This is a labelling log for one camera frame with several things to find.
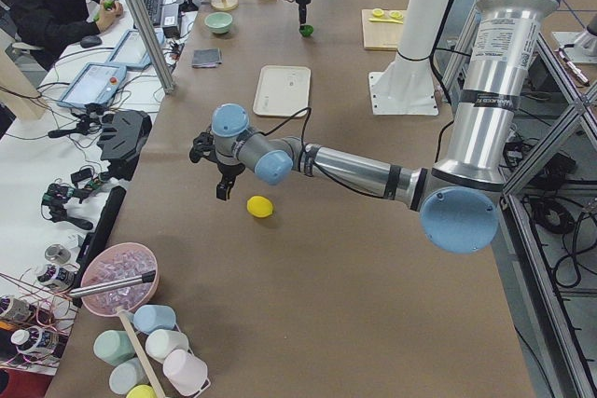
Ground black keyboard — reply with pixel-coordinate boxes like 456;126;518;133
143;0;163;26

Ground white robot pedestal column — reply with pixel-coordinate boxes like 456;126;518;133
369;0;450;116

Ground pink plastic cup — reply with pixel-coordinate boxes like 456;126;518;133
162;350;211;397

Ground green plastic cup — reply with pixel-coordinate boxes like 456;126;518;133
93;330;135;366

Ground green lime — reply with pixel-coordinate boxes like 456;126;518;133
299;24;313;37

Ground wooden cutting board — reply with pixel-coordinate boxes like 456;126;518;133
361;8;406;51

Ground black plastic bracket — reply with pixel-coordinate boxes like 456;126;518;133
97;110;152;181

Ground white rectangular tray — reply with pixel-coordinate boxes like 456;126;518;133
253;65;311;117

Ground grey blue plastic cup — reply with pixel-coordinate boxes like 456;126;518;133
108;358;149;395

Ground person in black shirt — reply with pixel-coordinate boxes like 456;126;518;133
9;0;123;70

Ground blue teach pendant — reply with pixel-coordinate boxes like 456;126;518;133
57;62;127;110
106;29;151;70

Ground yellow plastic cup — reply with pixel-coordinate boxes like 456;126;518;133
126;384;157;398

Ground mint green bowl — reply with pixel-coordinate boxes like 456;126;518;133
203;11;233;34

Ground pink bowl with ice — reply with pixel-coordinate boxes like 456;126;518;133
80;242;160;317

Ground yellow lemon slice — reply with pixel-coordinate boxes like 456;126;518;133
389;10;403;20
371;8;384;18

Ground aluminium frame post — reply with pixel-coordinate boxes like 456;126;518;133
126;0;174;94

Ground black computer mouse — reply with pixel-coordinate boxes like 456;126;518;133
79;35;103;49

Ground grey folded cloth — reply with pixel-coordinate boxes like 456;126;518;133
191;48;222;68

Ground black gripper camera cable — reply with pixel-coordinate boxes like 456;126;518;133
260;107;312;157

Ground white plastic cup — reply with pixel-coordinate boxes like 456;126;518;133
145;329;189;364

